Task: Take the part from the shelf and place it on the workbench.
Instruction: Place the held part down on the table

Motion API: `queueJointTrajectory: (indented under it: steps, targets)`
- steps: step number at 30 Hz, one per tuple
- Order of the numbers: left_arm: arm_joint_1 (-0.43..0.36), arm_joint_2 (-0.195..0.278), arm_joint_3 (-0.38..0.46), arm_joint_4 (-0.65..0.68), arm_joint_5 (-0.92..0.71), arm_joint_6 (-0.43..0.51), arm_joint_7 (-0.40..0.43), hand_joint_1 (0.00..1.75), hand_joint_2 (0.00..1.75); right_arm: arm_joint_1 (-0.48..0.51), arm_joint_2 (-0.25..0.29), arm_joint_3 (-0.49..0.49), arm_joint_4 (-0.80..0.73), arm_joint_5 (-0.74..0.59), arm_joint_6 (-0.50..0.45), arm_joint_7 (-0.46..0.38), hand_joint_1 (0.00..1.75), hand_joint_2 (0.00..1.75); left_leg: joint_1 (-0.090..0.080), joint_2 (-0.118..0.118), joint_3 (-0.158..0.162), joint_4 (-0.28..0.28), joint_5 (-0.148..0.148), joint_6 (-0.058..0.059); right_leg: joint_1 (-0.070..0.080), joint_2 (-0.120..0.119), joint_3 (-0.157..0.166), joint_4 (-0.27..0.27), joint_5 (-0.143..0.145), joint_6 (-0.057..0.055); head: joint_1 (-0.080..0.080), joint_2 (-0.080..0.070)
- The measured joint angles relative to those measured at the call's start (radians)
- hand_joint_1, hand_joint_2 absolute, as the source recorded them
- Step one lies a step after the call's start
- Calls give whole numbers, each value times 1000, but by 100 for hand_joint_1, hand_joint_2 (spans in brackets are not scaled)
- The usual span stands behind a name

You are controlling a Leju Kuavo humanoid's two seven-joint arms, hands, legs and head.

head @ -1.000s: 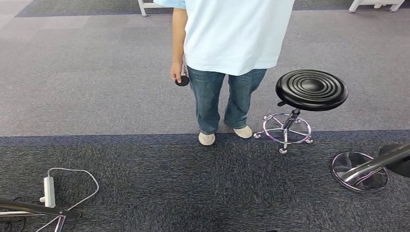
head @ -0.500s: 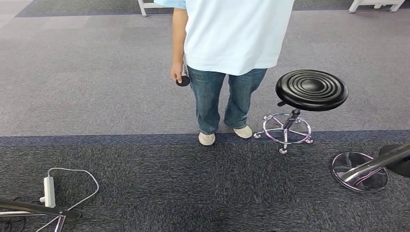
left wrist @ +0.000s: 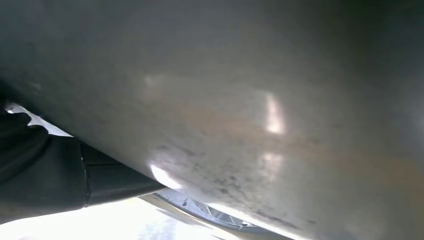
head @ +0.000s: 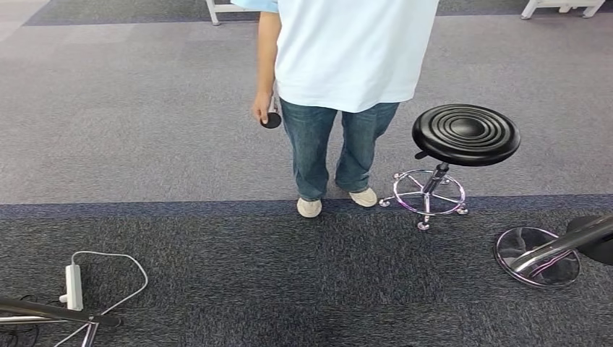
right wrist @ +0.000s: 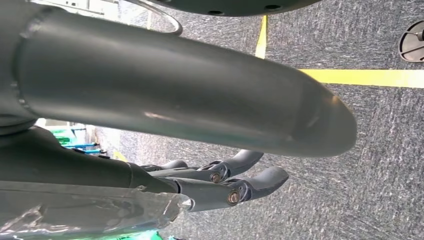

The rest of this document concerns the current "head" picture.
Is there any white power strip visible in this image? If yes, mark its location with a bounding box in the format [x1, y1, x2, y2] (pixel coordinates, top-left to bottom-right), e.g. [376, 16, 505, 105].
[63, 263, 85, 312]

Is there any black round stool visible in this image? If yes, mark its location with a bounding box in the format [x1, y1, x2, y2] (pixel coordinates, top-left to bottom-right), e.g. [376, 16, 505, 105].
[378, 103, 523, 233]

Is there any person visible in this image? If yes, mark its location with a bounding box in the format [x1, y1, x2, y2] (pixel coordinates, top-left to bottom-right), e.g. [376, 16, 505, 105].
[229, 0, 440, 220]

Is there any white table frame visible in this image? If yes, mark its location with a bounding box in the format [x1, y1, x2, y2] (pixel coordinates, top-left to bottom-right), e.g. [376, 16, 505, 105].
[520, 0, 608, 21]
[205, 0, 262, 26]

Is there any chrome barrier stanchion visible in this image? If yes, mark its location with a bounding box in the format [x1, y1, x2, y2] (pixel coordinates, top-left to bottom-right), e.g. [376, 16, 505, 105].
[493, 214, 613, 289]

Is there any white power cable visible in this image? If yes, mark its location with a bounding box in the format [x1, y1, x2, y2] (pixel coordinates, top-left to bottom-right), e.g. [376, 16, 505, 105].
[58, 250, 150, 317]

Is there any steel workbench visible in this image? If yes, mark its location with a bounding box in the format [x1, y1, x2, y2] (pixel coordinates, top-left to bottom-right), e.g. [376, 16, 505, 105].
[0, 294, 124, 347]

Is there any person's right hand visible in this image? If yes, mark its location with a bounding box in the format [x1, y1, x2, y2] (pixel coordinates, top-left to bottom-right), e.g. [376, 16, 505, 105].
[251, 90, 276, 126]

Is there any black round remote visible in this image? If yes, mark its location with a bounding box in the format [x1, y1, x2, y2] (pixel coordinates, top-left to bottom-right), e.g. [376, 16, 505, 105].
[260, 95, 283, 130]

